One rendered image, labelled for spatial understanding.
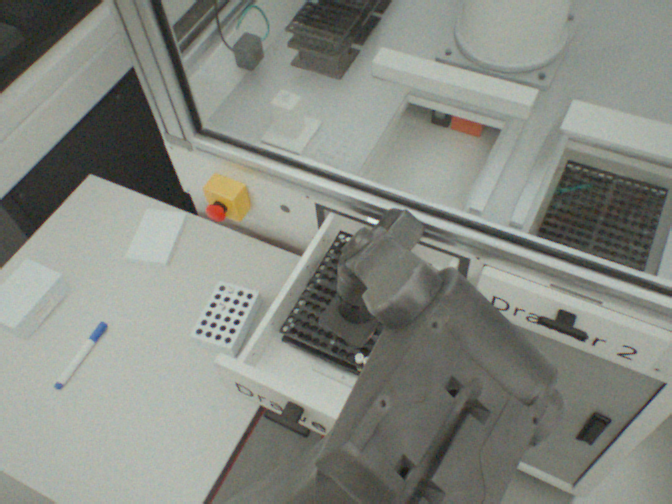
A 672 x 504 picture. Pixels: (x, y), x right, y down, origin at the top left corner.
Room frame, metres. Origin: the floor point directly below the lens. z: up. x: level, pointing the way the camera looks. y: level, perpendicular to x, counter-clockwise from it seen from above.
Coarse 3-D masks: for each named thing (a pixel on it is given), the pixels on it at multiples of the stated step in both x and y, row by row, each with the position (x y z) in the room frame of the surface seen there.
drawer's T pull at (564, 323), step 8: (560, 312) 0.46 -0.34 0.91; (568, 312) 0.46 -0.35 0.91; (544, 320) 0.45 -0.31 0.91; (552, 320) 0.45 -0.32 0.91; (560, 320) 0.45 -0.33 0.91; (568, 320) 0.45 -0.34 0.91; (552, 328) 0.44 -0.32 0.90; (560, 328) 0.44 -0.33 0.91; (568, 328) 0.44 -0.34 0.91; (576, 328) 0.43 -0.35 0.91; (576, 336) 0.42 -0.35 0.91; (584, 336) 0.42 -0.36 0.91
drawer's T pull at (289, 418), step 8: (288, 408) 0.35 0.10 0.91; (296, 408) 0.35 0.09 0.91; (264, 416) 0.35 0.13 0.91; (272, 416) 0.34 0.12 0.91; (280, 416) 0.34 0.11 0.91; (288, 416) 0.34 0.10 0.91; (296, 416) 0.34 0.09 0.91; (280, 424) 0.33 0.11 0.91; (288, 424) 0.33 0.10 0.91; (296, 424) 0.33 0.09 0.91; (296, 432) 0.32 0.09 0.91; (304, 432) 0.31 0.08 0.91
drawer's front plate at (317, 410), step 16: (224, 368) 0.42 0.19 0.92; (240, 368) 0.41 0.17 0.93; (240, 384) 0.41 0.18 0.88; (256, 384) 0.39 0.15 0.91; (272, 384) 0.38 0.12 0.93; (288, 384) 0.38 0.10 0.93; (256, 400) 0.40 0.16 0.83; (272, 400) 0.38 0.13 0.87; (288, 400) 0.36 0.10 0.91; (304, 400) 0.35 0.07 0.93; (320, 400) 0.35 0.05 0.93; (304, 416) 0.35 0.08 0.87; (320, 416) 0.34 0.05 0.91; (336, 416) 0.33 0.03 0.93; (320, 432) 0.34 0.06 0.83
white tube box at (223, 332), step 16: (224, 288) 0.65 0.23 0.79; (240, 288) 0.64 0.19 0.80; (208, 304) 0.61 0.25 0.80; (240, 304) 0.60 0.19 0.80; (256, 304) 0.61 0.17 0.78; (208, 320) 0.58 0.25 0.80; (224, 320) 0.58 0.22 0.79; (240, 320) 0.57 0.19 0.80; (192, 336) 0.55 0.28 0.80; (208, 336) 0.55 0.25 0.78; (224, 336) 0.54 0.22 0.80; (240, 336) 0.54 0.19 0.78; (224, 352) 0.52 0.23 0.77
